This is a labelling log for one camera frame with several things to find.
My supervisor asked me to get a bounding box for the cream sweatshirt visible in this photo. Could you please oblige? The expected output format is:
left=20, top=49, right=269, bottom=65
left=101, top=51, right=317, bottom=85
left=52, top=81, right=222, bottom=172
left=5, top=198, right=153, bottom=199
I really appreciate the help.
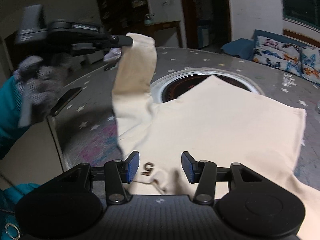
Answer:
left=112, top=34, right=319, bottom=239

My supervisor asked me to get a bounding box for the teal sleeve left forearm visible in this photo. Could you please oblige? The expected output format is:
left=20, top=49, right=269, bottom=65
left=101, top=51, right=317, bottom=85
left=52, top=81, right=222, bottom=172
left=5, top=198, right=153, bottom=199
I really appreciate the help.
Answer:
left=0, top=76, right=39, bottom=239

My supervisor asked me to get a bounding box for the grey gloved left hand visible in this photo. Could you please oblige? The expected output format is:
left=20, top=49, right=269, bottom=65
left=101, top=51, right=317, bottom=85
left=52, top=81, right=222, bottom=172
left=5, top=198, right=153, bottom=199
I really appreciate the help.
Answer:
left=14, top=54, right=72, bottom=127

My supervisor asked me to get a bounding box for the dark wooden cabinet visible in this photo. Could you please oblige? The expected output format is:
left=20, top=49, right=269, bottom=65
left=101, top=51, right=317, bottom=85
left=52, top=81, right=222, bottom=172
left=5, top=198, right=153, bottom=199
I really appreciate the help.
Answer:
left=97, top=0, right=187, bottom=48

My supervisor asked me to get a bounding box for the black smartphone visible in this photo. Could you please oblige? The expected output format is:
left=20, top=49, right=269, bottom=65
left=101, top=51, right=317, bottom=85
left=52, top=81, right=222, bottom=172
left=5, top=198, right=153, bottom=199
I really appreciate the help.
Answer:
left=50, top=87, right=82, bottom=117

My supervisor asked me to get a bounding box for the round black induction cooktop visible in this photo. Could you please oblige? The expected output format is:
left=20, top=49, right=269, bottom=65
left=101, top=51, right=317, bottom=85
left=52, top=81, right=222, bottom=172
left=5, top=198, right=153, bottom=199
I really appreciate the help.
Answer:
left=150, top=68, right=264, bottom=103

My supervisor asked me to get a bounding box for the blue sofa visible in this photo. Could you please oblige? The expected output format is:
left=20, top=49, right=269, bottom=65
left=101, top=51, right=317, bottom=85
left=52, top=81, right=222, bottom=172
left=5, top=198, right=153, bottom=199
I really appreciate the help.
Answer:
left=221, top=29, right=320, bottom=88

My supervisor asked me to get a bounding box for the left butterfly pillow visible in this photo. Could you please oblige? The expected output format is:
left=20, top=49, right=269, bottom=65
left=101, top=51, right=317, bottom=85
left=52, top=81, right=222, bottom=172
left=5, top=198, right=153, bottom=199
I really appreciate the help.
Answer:
left=252, top=36, right=302, bottom=77

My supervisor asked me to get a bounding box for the butterfly pillow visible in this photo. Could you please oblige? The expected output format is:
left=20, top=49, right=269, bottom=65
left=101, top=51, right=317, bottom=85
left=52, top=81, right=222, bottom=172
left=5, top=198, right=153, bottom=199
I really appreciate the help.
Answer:
left=252, top=36, right=302, bottom=77
left=301, top=46, right=320, bottom=85

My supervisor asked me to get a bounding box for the right butterfly pillow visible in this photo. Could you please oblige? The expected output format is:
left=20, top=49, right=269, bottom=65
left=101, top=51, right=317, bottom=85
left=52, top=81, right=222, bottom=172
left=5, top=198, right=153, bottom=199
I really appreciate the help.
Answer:
left=301, top=46, right=320, bottom=85

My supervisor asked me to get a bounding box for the dark window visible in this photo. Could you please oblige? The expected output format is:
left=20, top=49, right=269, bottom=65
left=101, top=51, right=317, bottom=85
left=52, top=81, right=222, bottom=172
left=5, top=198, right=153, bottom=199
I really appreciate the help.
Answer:
left=283, top=0, right=319, bottom=28

